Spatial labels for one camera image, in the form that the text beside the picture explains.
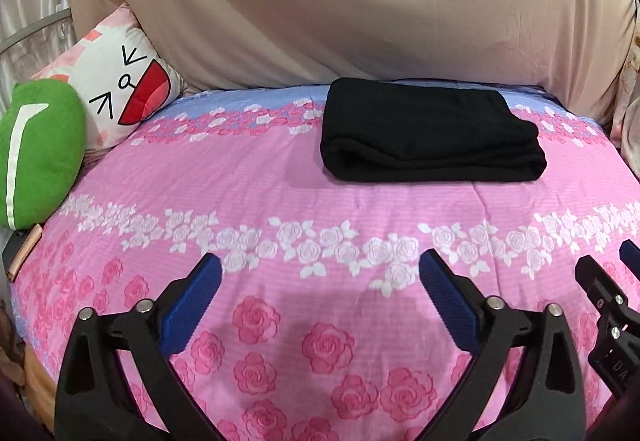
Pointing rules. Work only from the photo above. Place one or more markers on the beige hanging sheet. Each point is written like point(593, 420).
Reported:
point(325, 1)

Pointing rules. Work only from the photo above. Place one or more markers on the black pants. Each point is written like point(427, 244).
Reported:
point(425, 131)

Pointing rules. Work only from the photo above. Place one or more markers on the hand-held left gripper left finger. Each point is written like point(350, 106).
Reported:
point(187, 306)

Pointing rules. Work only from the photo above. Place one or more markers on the rose gold phone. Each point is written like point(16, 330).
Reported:
point(22, 253)

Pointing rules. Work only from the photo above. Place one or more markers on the grey metal bed rail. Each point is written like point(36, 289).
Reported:
point(35, 28)

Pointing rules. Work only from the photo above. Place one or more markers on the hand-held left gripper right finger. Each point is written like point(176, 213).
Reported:
point(447, 298)

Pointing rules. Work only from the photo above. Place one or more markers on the green plush pillow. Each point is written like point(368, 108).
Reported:
point(45, 156)

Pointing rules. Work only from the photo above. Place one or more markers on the tan crumpled cloth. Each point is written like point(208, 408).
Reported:
point(10, 351)

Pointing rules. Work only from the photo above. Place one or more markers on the white cat face pillow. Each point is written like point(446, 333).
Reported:
point(110, 66)

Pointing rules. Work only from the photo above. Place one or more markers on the pale floral cloth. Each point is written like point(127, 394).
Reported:
point(629, 96)

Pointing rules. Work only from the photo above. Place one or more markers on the pink floral blanket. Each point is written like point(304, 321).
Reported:
point(250, 181)

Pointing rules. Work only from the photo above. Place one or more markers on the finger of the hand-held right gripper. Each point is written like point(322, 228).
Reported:
point(632, 255)
point(597, 283)

